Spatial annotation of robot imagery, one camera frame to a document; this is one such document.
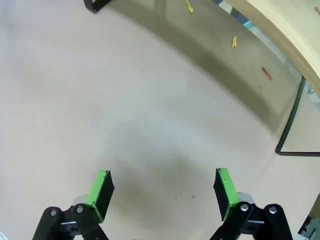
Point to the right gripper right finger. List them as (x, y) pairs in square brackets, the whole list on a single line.
[(227, 192)]

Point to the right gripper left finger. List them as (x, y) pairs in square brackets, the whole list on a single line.
[(100, 195)]

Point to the red paper scrap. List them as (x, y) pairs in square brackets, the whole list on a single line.
[(267, 73)]

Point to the yellow paper scrap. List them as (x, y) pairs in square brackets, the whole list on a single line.
[(190, 6), (234, 42)]

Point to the black-framed wooden shelf rack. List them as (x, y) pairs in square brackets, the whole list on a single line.
[(287, 37)]

